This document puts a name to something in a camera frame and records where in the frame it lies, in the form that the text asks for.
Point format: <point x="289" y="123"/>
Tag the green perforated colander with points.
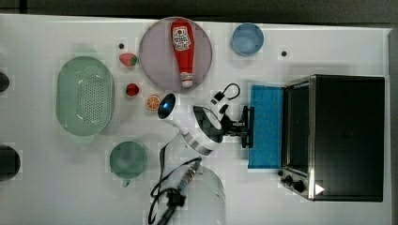
<point x="85" y="96"/>

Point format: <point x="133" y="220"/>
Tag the dark red strawberry toy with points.
<point x="132" y="89"/>

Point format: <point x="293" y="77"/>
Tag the black cylinder table mount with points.
<point x="10" y="163"/>

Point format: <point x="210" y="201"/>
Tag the grey round plate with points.
<point x="158" y="60"/>

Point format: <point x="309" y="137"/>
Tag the black toaster oven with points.
<point x="334" y="138"/>

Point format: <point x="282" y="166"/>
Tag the green mug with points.
<point x="127" y="161"/>

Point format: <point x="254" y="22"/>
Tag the blue oven door with handle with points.
<point x="267" y="102"/>

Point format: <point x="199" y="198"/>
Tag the orange slice toy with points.
<point x="153" y="102"/>

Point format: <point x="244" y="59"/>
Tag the black round table mount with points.
<point x="4" y="82"/>

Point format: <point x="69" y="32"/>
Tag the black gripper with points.
<point x="236" y="128"/>

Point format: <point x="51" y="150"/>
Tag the red ketchup bottle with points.
<point x="183" y="45"/>

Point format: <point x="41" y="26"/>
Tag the pale red strawberry toy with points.
<point x="128" y="59"/>

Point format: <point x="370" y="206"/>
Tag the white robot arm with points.
<point x="201" y="128"/>

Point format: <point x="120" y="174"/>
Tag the blue round bowl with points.
<point x="247" y="39"/>

